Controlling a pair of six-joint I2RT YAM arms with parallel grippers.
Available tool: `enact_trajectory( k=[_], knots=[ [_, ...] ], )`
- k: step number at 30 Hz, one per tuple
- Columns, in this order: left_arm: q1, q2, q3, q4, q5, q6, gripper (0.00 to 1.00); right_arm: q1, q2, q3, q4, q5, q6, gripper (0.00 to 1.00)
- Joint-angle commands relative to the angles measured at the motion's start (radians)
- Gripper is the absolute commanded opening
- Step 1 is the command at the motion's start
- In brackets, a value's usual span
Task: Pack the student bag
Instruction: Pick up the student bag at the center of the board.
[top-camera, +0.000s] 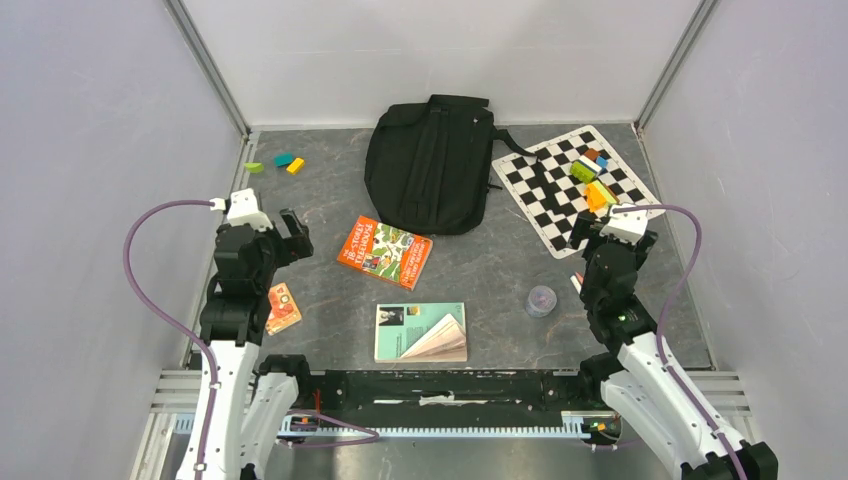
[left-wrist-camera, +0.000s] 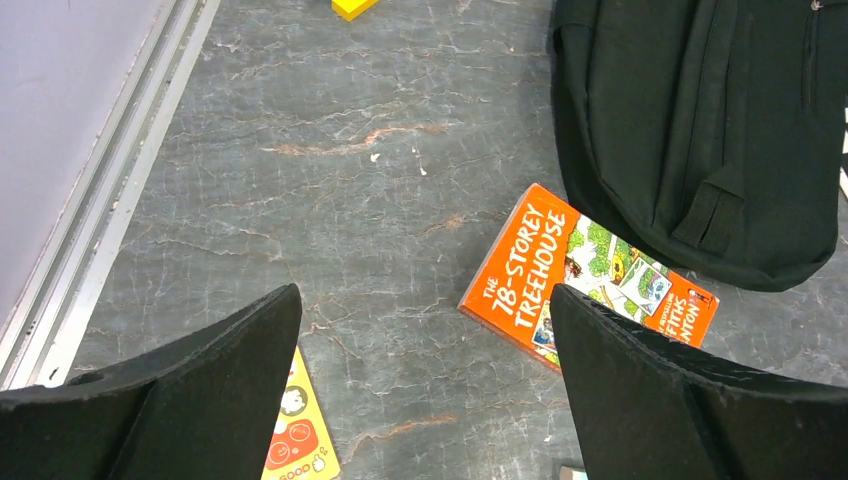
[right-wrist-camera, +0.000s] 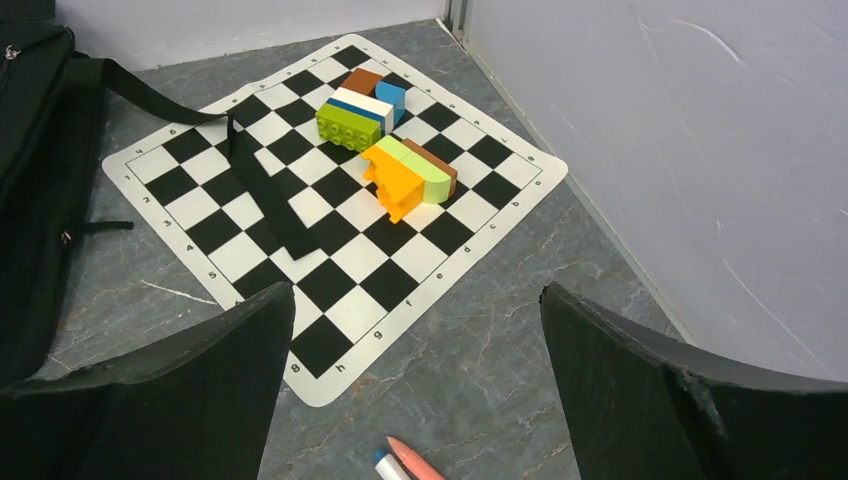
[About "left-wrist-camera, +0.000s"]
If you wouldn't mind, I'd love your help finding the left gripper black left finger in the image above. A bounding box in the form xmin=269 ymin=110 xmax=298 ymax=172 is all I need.
xmin=1 ymin=284 xmax=302 ymax=479

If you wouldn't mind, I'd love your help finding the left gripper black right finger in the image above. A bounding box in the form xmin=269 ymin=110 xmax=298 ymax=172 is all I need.
xmin=550 ymin=284 xmax=847 ymax=479

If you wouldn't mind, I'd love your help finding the teal paperback book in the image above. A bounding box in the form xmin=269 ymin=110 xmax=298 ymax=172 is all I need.
xmin=553 ymin=462 xmax=588 ymax=480

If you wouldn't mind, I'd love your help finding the black student backpack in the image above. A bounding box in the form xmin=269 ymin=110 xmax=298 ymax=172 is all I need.
xmin=551 ymin=0 xmax=847 ymax=292

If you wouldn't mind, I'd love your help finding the orange treehouse book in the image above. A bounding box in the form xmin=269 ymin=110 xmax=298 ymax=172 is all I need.
xmin=458 ymin=184 xmax=720 ymax=370

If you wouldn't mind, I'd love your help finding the yellow toy block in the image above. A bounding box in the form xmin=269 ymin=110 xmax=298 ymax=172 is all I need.
xmin=331 ymin=0 xmax=378 ymax=22

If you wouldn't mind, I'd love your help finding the aluminium frame rail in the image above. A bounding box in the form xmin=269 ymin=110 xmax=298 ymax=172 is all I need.
xmin=1 ymin=0 xmax=220 ymax=390

